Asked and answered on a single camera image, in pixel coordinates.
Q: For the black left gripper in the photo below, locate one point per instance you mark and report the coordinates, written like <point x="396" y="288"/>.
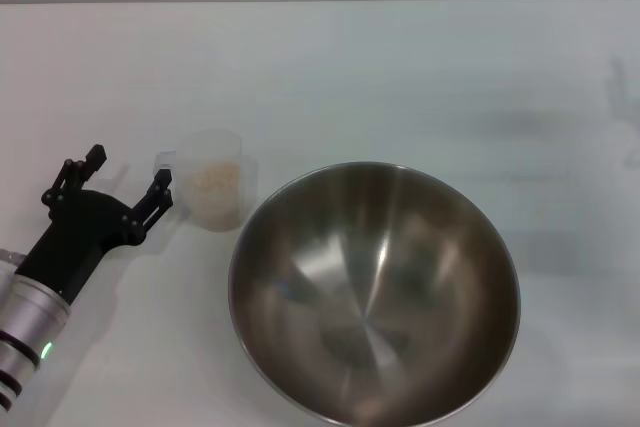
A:
<point x="80" y="237"/>

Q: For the white rice grains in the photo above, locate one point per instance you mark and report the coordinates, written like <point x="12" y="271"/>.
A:
<point x="216" y="189"/>

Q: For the clear plastic measuring cup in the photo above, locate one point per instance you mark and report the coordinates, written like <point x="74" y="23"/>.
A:
<point x="217" y="187"/>

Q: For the stainless steel mixing bowl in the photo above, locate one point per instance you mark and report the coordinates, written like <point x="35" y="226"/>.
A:
<point x="375" y="297"/>

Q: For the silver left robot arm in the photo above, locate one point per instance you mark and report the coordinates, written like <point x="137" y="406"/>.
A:
<point x="27" y="317"/>

